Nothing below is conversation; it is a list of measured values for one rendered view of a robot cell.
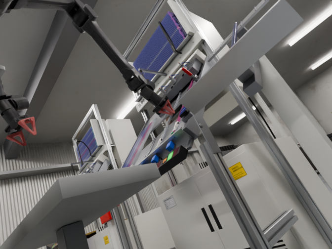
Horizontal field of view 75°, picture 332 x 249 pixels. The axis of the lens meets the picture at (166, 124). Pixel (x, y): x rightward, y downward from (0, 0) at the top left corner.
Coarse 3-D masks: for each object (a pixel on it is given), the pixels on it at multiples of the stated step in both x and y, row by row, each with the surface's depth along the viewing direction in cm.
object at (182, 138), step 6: (174, 132) 82; (180, 132) 80; (168, 138) 84; (174, 138) 83; (180, 138) 82; (186, 138) 81; (162, 144) 86; (180, 144) 84; (186, 144) 83; (156, 150) 89; (162, 150) 88; (150, 156) 92; (162, 156) 91; (144, 162) 96; (150, 162) 95
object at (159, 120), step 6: (192, 84) 119; (186, 90) 124; (180, 96) 126; (174, 102) 131; (180, 108) 128; (156, 114) 160; (174, 114) 131; (150, 120) 166; (156, 120) 145; (162, 120) 129; (156, 126) 133; (150, 132) 137
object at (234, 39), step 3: (234, 24) 93; (237, 24) 92; (234, 27) 88; (237, 27) 88; (234, 30) 84; (237, 30) 84; (234, 33) 80; (234, 36) 76; (234, 39) 73; (234, 42) 70; (231, 45) 70
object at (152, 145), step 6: (180, 120) 94; (168, 126) 104; (180, 126) 88; (168, 132) 98; (156, 138) 111; (150, 144) 114; (156, 144) 103; (144, 150) 116; (150, 150) 104; (144, 156) 108; (138, 162) 110
